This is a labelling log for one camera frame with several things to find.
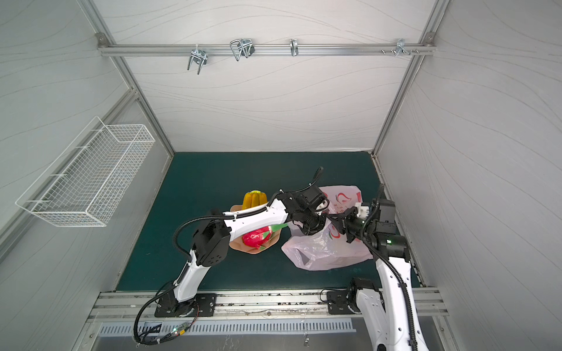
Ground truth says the white wire basket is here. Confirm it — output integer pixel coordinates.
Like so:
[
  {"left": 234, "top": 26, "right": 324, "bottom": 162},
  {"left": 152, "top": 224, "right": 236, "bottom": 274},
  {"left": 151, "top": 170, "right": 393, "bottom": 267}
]
[{"left": 16, "top": 117, "right": 155, "bottom": 228}]

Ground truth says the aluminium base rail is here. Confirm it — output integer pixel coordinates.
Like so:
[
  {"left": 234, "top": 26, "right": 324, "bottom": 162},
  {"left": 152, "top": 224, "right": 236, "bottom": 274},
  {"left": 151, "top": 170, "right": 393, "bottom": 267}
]
[{"left": 86, "top": 288, "right": 449, "bottom": 322}]

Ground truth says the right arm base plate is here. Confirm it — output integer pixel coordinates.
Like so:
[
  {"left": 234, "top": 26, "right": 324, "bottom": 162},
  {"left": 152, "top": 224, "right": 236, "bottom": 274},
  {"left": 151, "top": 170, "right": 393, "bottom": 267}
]
[{"left": 325, "top": 290, "right": 361, "bottom": 315}]

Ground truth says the metal hook clamp left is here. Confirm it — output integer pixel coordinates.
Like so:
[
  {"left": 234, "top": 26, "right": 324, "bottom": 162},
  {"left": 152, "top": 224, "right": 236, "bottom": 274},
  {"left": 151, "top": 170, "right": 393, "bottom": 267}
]
[{"left": 187, "top": 47, "right": 208, "bottom": 75}]

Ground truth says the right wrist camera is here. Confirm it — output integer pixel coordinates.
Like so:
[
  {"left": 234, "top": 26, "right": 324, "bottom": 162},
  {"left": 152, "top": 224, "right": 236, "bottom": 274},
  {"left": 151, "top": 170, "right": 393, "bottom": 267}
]
[{"left": 355, "top": 198, "right": 396, "bottom": 223}]

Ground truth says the white slotted cable duct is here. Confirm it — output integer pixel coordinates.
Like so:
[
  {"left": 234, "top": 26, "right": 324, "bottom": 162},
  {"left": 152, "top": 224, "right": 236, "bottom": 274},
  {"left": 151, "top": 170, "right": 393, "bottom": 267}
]
[{"left": 98, "top": 318, "right": 357, "bottom": 337}]

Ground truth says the pink plastic bag peach print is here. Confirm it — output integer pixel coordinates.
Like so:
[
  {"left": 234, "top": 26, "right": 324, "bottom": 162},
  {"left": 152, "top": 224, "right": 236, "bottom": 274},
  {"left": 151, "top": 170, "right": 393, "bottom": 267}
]
[{"left": 281, "top": 185, "right": 373, "bottom": 271}]

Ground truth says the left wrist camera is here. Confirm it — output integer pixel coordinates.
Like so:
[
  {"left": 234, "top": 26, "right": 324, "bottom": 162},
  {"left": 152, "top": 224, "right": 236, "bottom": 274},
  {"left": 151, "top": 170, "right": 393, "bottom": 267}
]
[{"left": 297, "top": 185, "right": 329, "bottom": 212}]

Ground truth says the pink dragon fruit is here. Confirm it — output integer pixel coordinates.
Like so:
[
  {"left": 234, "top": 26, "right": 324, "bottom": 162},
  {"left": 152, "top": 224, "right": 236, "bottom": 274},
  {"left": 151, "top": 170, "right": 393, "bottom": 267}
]
[{"left": 241, "top": 224, "right": 288, "bottom": 251}]

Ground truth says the left black cable bundle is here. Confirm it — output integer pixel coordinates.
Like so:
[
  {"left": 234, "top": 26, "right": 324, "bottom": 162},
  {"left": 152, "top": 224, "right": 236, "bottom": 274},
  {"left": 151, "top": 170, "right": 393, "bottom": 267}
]
[{"left": 132, "top": 282, "right": 201, "bottom": 346}]

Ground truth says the metal hook clamp middle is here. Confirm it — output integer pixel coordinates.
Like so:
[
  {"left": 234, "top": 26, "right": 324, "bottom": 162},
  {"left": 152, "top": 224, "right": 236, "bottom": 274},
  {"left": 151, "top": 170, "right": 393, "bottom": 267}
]
[{"left": 229, "top": 38, "right": 256, "bottom": 61}]

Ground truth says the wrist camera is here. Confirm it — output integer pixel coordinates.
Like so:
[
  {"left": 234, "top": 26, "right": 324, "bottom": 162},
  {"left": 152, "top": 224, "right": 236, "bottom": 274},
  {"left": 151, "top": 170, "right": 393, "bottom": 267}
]
[
  {"left": 297, "top": 185, "right": 329, "bottom": 212},
  {"left": 355, "top": 198, "right": 396, "bottom": 223}
]

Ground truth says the yellow banana bunch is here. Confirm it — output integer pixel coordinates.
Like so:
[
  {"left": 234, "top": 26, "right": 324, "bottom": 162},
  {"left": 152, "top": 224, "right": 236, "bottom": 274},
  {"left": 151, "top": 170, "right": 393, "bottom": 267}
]
[{"left": 242, "top": 190, "right": 268, "bottom": 210}]

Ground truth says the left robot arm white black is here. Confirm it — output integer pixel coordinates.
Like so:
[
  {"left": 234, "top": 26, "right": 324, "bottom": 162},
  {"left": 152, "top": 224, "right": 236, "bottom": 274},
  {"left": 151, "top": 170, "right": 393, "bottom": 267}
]
[{"left": 173, "top": 192, "right": 329, "bottom": 304}]

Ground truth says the metal bracket right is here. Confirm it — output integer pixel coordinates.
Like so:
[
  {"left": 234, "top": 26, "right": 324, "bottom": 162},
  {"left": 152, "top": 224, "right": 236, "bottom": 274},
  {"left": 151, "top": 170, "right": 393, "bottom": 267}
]
[{"left": 381, "top": 39, "right": 420, "bottom": 57}]

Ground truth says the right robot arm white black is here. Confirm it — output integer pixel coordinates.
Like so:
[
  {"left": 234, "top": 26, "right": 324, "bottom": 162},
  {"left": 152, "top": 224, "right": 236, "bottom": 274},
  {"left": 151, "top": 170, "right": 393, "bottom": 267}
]
[{"left": 327, "top": 200, "right": 428, "bottom": 350}]

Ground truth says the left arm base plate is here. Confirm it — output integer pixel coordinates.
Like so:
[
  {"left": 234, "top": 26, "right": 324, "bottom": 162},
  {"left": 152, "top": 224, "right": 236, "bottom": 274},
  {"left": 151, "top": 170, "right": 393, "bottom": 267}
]
[{"left": 155, "top": 292, "right": 217, "bottom": 318}]

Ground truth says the metal hook clamp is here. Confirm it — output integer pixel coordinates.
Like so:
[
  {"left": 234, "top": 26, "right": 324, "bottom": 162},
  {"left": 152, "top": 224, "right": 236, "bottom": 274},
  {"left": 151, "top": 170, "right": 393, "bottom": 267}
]
[
  {"left": 229, "top": 38, "right": 256, "bottom": 61},
  {"left": 187, "top": 47, "right": 208, "bottom": 75}
]

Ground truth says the pink flower-shaped fruit plate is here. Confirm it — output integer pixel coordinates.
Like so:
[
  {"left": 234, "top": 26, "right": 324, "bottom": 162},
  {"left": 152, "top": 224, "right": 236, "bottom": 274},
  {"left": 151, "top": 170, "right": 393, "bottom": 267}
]
[{"left": 229, "top": 226, "right": 282, "bottom": 254}]

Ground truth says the small metal hook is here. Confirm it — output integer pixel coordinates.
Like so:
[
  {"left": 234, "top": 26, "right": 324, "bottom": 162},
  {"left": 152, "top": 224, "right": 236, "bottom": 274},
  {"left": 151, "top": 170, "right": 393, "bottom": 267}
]
[{"left": 289, "top": 39, "right": 299, "bottom": 57}]

